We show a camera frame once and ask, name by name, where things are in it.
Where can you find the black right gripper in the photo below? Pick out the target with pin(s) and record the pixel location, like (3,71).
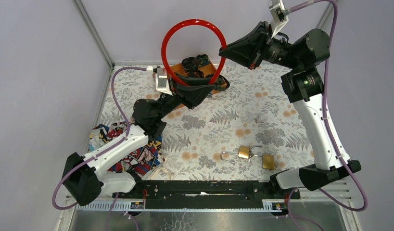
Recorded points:
(250,50)

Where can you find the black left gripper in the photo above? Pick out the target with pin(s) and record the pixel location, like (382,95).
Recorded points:
(180,92)

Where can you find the red cable lock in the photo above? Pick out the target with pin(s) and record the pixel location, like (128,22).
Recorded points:
(188,37)

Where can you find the brass padlock with long shackle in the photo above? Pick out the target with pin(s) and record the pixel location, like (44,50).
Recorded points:
(244,152)

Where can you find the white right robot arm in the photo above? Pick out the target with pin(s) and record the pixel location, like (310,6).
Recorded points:
(305,89)

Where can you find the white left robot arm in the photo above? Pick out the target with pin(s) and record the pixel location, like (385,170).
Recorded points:
(86,177)

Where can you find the dark rolled sock middle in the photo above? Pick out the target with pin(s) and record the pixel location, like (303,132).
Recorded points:
(195,74)

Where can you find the orange compartment tray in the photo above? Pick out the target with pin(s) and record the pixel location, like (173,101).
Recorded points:
(207,70)

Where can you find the dark green rolled sock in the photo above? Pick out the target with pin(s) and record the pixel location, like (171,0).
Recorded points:
(203,60)

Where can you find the dark rolled sock right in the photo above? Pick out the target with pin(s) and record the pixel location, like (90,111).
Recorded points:
(221,84)

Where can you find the colourful comic print cloth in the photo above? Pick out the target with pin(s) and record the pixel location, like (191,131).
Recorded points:
(141,160)

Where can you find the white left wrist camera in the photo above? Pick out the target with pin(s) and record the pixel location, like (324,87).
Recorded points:
(161,79)

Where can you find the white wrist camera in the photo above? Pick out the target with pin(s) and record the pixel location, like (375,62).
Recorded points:
(161,79)
(279,16)

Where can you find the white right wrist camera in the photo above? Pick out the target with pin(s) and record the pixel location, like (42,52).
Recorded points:
(279,16)

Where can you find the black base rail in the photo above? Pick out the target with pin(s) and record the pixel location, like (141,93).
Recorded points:
(195,194)

